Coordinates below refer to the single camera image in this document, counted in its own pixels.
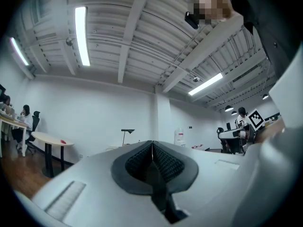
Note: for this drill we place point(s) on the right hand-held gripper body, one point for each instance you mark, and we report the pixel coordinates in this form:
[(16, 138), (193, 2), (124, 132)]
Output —
[(256, 119)]

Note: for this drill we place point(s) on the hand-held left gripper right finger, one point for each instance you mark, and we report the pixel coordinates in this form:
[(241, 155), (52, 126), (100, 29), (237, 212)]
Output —
[(208, 174)]

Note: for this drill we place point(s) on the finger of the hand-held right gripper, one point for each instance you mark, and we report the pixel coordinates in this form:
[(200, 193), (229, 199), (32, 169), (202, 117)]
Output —
[(227, 133)]

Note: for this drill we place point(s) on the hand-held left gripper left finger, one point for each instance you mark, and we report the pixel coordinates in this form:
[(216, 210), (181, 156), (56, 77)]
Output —
[(94, 185)]

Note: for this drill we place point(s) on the person's right forearm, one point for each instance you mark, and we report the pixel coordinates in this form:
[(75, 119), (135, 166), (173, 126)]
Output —
[(270, 131)]

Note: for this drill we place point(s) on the black monitor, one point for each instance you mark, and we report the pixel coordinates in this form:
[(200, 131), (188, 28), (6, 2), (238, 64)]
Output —
[(228, 126)]

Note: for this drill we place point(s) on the black pendant lamp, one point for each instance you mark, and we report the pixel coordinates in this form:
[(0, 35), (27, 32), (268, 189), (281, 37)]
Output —
[(228, 108), (234, 113), (265, 97)]

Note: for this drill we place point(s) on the white water dispenser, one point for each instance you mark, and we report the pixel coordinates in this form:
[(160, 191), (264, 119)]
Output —
[(180, 141)]

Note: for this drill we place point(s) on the large clear water jug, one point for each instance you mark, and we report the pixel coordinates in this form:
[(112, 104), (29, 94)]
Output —
[(179, 131)]

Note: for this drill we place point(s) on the long ceiling light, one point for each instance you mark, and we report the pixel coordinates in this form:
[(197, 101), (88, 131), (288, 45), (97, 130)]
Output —
[(19, 52), (206, 84), (82, 37)]

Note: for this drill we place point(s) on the small red object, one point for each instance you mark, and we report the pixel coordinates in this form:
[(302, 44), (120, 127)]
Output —
[(63, 141)]

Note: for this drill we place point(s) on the black desk lamp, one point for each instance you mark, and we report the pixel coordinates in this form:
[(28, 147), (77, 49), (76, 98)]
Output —
[(129, 131)]

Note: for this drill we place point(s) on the round wooden table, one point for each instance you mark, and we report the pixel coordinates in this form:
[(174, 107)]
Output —
[(47, 137)]

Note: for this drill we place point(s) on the white leg wooden desk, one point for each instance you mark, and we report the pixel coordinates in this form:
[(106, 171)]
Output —
[(14, 124)]

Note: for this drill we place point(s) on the person's black clothing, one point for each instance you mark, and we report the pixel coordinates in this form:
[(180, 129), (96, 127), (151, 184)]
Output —
[(272, 13)]

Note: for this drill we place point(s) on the person's head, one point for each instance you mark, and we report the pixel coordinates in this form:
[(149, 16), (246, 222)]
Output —
[(208, 6)]

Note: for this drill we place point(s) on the round metal ceiling sensor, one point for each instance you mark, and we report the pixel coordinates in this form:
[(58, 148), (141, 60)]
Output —
[(69, 41)]

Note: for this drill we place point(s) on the small ceiling dome camera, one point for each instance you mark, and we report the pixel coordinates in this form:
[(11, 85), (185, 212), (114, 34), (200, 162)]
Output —
[(196, 79)]

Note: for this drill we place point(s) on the black head camera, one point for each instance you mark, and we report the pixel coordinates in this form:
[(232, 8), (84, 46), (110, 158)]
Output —
[(191, 20)]

